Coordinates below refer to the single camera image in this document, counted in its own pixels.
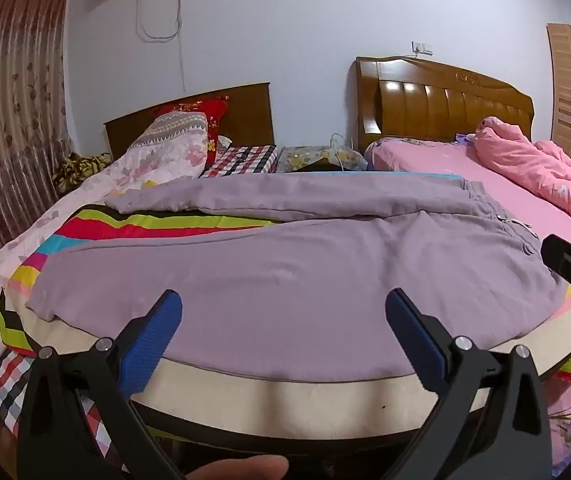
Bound white clothes hanger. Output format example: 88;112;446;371
326;133;362;172

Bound person's left hand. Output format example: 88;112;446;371
186;453;290;480

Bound dark wooden headboard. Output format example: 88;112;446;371
104;82;276;162

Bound pink floral quilt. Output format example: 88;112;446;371
0;111;209;370

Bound black and yellow cloth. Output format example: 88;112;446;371
52;152;113;194

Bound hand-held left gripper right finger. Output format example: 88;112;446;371
384;287;551;480

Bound floral pleated curtain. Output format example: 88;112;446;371
0;0;74;275

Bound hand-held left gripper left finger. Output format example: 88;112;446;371
17;289;187;480

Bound purple pants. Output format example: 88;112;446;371
26;172;567;384

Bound pink bedsheet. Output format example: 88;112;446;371
365;137;571;271

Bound grey power cable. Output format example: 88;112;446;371
136;0;187;95

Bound red patterned pillow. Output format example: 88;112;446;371
150;98;230;168

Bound pink crumpled quilt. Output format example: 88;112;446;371
473;116;571;231

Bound carved light wooden headboard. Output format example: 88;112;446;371
350;56;536;157

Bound red checked bedsheet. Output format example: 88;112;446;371
0;144;279;476

